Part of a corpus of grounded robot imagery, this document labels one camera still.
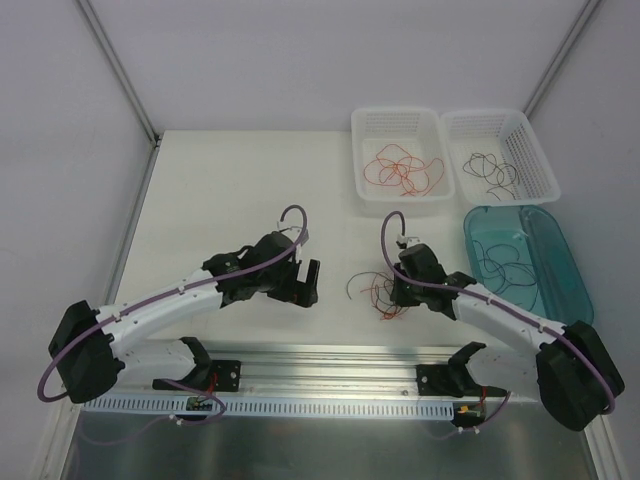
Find right aluminium frame post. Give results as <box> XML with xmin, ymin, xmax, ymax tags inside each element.
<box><xmin>523</xmin><ymin>0</ymin><xmax>605</xmax><ymax>118</ymax></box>

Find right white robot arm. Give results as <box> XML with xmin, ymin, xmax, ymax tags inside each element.
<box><xmin>392</xmin><ymin>240</ymin><xmax>625</xmax><ymax>431</ymax></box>

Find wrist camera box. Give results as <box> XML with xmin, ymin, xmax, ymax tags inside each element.
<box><xmin>396</xmin><ymin>234</ymin><xmax>421</xmax><ymax>250</ymax></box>
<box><xmin>277</xmin><ymin>221</ymin><xmax>309</xmax><ymax>261</ymax></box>

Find aluminium mounting rail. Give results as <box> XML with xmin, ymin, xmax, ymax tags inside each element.
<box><xmin>114</xmin><ymin>339</ymin><xmax>541</xmax><ymax>401</ymax></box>

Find right white perforated basket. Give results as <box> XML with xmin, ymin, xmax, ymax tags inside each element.
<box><xmin>440</xmin><ymin>109</ymin><xmax>561</xmax><ymax>207</ymax></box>

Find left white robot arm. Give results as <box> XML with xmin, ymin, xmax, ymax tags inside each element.
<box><xmin>45</xmin><ymin>227</ymin><xmax>320</xmax><ymax>404</ymax></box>

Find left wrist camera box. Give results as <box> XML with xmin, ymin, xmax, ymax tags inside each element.
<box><xmin>277</xmin><ymin>221</ymin><xmax>309</xmax><ymax>261</ymax></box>

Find thin purple cable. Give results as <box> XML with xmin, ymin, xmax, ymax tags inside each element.
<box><xmin>472</xmin><ymin>239</ymin><xmax>543</xmax><ymax>313</ymax></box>

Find left white perforated basket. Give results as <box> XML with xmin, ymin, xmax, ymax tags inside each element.
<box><xmin>351</xmin><ymin>107</ymin><xmax>456</xmax><ymax>216</ymax></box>

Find single orange cable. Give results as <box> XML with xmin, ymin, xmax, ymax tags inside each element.
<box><xmin>394</xmin><ymin>155</ymin><xmax>445</xmax><ymax>198</ymax></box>
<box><xmin>361</xmin><ymin>141</ymin><xmax>416</xmax><ymax>189</ymax></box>

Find teal transparent plastic tub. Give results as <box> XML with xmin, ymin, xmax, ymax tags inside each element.
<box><xmin>463</xmin><ymin>205</ymin><xmax>594</xmax><ymax>325</ymax></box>

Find white perforated basket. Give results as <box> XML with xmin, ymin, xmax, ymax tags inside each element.
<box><xmin>440</xmin><ymin>109</ymin><xmax>561</xmax><ymax>207</ymax></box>
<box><xmin>351</xmin><ymin>107</ymin><xmax>456</xmax><ymax>216</ymax></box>

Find left aluminium frame post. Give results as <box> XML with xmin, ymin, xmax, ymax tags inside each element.
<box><xmin>77</xmin><ymin>0</ymin><xmax>161</xmax><ymax>146</ymax></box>

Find orange cable bundle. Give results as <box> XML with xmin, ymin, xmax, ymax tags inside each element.
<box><xmin>345</xmin><ymin>269</ymin><xmax>412</xmax><ymax>322</ymax></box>

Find aluminium frame post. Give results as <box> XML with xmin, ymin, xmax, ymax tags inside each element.
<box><xmin>523</xmin><ymin>0</ymin><xmax>605</xmax><ymax>118</ymax></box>
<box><xmin>77</xmin><ymin>0</ymin><xmax>161</xmax><ymax>146</ymax></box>

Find white slotted cable duct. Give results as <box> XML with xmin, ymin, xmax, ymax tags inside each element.
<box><xmin>83</xmin><ymin>394</ymin><xmax>454</xmax><ymax>421</ymax></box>

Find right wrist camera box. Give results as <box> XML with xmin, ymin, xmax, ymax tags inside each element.
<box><xmin>396</xmin><ymin>234</ymin><xmax>421</xmax><ymax>250</ymax></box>

